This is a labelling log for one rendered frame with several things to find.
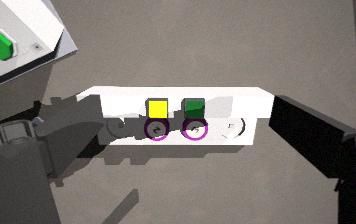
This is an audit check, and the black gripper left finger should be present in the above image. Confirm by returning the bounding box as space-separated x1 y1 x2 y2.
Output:
0 94 104 224

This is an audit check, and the magenta screw cap with number 3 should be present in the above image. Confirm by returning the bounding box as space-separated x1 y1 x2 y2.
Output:
182 118 208 141

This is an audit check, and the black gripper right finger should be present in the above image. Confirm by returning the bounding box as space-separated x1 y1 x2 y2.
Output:
269 95 356 224

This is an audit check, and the white tray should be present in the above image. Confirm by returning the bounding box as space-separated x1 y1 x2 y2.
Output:
76 86 274 145

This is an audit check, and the magenta round cap with white number 2 top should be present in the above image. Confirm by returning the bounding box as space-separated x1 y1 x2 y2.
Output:
144 119 170 141

